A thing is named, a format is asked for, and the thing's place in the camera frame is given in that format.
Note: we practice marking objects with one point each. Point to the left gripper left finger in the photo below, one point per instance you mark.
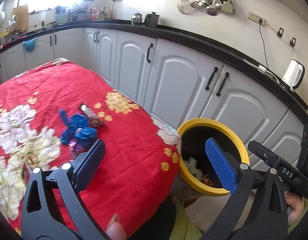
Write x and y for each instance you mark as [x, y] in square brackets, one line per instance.
[41, 217]

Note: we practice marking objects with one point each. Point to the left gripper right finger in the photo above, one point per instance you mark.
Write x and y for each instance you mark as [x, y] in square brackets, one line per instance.
[267, 218]

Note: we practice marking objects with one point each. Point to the purple candy wrapper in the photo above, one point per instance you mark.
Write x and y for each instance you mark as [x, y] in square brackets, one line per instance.
[75, 149]

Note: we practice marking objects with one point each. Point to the blue plastic bag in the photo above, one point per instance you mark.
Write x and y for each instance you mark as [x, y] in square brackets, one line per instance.
[77, 128]

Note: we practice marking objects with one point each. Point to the yellow rimmed trash bin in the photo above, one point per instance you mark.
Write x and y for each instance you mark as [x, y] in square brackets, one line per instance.
[210, 157]

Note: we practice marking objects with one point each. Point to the right hand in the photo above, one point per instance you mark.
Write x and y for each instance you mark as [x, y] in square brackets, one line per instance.
[297, 204]

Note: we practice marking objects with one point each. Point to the left hand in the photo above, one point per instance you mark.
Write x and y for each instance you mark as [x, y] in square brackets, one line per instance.
[115, 230]

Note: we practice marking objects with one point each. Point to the red floral tablecloth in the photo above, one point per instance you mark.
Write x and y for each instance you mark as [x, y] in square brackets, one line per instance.
[141, 158]

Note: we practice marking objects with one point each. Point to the white electric kettle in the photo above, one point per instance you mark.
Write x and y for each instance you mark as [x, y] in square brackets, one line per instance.
[294, 75]

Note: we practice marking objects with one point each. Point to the white lower cabinets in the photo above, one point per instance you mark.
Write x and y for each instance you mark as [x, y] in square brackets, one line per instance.
[173, 83]

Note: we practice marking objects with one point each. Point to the blue hanging bin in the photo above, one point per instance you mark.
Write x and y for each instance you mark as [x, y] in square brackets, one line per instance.
[29, 45]

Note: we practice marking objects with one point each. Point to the black countertop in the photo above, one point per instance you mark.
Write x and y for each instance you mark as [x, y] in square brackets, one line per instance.
[205, 45]

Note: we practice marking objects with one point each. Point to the green spatula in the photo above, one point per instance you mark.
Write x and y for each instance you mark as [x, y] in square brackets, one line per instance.
[227, 6]

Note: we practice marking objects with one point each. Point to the dark round ladle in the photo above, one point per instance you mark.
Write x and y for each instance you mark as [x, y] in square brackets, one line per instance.
[211, 10]

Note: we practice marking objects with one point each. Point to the wooden cutting board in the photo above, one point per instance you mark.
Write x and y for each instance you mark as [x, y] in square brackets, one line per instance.
[21, 17]

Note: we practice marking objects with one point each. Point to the condiment bottles group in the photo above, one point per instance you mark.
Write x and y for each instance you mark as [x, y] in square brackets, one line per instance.
[100, 14]

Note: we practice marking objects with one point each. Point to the steel teapot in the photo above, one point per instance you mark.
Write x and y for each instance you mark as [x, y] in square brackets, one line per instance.
[136, 19]

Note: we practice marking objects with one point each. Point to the dark green enamel pot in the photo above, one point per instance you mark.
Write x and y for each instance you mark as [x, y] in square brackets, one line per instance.
[151, 20]

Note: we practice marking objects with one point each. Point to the black wall hook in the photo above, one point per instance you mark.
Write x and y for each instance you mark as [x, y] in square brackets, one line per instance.
[292, 42]
[280, 32]

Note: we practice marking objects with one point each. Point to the wall power strip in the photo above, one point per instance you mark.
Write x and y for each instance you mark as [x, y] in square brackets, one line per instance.
[258, 19]

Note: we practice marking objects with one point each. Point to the wire mesh skimmer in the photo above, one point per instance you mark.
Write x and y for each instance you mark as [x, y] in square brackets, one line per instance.
[184, 7]

